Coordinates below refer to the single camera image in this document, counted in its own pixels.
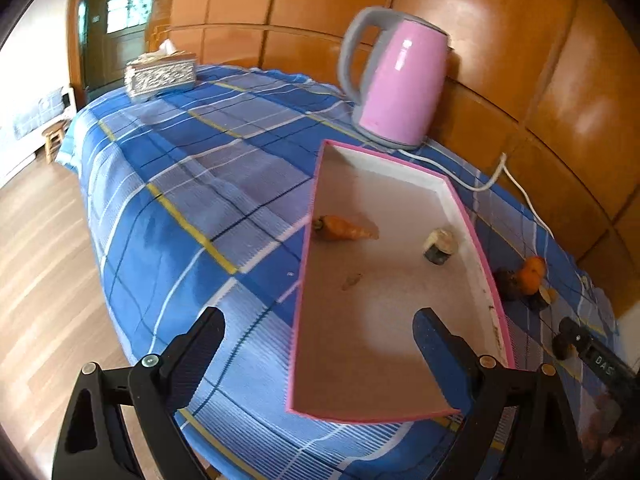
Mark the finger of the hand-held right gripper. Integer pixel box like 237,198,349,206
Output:
552,317,586,361

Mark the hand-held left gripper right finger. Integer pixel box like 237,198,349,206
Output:
411,307,586,480

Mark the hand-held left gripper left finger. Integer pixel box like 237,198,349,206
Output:
52,306,226,480

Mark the brown kiwi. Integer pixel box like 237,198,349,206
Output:
529,285,558,312

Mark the pink rimmed shallow box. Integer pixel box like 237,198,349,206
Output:
286,139,517,423

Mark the orange tangerine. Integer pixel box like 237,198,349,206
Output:
517,256,548,296

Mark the dark wrinkled avocado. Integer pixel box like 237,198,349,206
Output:
492,267,524,302

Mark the person's right hand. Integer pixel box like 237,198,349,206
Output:
581,389,624,457

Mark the small carrot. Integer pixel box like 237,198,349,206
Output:
312,215,379,242

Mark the blue plaid tablecloth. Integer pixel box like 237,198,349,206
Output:
55,64,618,480

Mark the small wooden stool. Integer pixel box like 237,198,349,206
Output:
42,121,68,164

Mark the pink electric kettle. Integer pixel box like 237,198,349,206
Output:
337,6,452,151

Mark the silver patterned tissue box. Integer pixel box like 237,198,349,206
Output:
124,40,197,106

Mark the blue cushioned bench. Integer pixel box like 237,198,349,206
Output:
12,87,71,141

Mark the wooden door with glass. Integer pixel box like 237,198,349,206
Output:
80,0,171,106

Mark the white power cord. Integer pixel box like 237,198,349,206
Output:
400,150,553,236

